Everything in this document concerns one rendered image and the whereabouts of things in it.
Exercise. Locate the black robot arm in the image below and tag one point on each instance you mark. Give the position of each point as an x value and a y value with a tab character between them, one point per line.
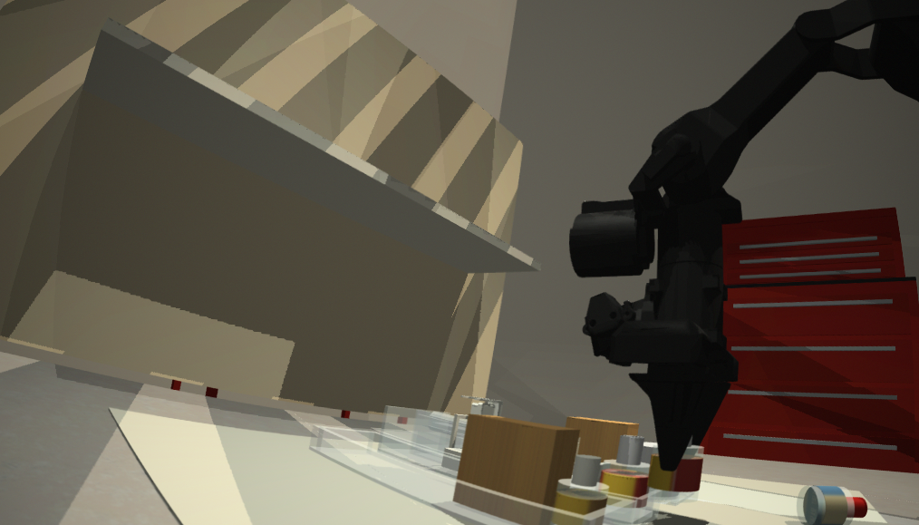
693	157

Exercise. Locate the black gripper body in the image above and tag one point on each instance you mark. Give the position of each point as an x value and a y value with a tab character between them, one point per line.
687	337

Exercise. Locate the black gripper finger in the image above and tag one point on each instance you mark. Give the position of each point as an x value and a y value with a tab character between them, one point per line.
717	394
677	401

